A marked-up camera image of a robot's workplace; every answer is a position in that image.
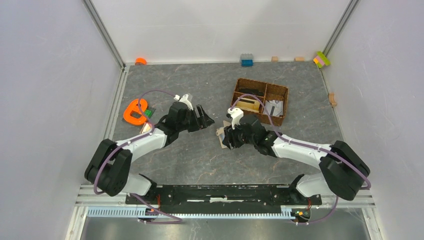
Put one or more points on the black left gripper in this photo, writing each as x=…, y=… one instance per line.
x=203, y=121

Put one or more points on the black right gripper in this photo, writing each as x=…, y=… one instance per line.
x=230, y=134

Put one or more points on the woven wicker divided basket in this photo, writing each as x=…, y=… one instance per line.
x=254, y=105

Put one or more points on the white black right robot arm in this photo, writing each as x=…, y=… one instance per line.
x=342, y=172

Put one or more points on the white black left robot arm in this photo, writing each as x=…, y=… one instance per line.
x=109, y=168

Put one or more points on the silver white card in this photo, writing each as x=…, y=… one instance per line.
x=274, y=108

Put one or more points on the pink triangle picture card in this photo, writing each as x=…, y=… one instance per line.
x=146, y=128

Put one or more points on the small green brick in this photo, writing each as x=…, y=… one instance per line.
x=149, y=112

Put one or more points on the orange plastic letter toy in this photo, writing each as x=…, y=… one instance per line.
x=133, y=112

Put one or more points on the blue toy brick stack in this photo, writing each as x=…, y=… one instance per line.
x=246, y=60

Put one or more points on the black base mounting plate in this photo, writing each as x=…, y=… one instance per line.
x=227, y=198

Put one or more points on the small wooden block right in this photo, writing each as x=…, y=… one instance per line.
x=299, y=59

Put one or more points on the orange round cap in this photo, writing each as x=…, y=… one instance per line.
x=140, y=61

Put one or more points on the curved wooden block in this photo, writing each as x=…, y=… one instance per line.
x=332, y=101

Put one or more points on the green pink yellow brick stack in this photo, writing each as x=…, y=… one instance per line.
x=321, y=60

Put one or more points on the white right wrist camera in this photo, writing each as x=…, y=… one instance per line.
x=235, y=114

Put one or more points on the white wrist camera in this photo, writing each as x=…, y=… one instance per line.
x=235, y=114
x=186, y=99

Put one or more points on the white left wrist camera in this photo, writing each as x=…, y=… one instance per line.
x=186, y=99

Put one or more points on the aluminium frame rail left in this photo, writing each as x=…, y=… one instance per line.
x=95, y=16

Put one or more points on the aluminium frame rail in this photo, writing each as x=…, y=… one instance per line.
x=346, y=15
x=95, y=16

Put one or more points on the aluminium frame rail right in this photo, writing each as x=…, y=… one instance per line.
x=346, y=15

